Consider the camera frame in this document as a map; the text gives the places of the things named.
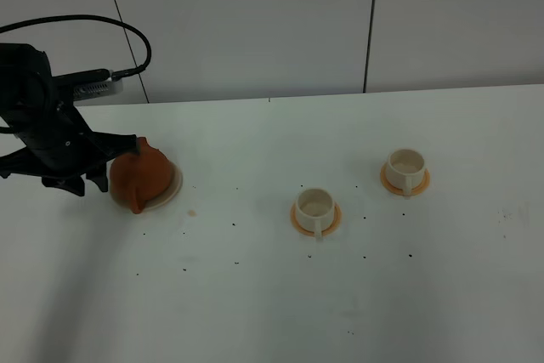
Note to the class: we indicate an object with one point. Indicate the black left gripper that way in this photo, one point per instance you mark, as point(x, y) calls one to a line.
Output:
point(47, 133)

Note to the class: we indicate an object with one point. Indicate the brown clay teapot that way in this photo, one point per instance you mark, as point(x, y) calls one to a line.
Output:
point(137, 178)

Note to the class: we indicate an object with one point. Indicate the beige round teapot coaster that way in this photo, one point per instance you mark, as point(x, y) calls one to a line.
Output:
point(170, 193)

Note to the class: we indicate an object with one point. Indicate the near white teacup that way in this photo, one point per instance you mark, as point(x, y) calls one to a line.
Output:
point(314, 201)

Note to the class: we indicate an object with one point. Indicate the white teacup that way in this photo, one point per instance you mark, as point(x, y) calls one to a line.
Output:
point(405, 170)
point(314, 201)

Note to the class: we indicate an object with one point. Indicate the near orange saucer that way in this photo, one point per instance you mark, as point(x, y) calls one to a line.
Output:
point(316, 226)

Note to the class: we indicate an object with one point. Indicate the orange saucer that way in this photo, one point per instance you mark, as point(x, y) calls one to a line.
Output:
point(399, 192)
point(316, 226)

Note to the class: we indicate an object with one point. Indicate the far orange saucer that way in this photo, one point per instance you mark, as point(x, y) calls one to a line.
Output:
point(399, 192)

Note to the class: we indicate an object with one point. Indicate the far white teacup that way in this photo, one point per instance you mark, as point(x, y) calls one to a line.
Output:
point(405, 170)

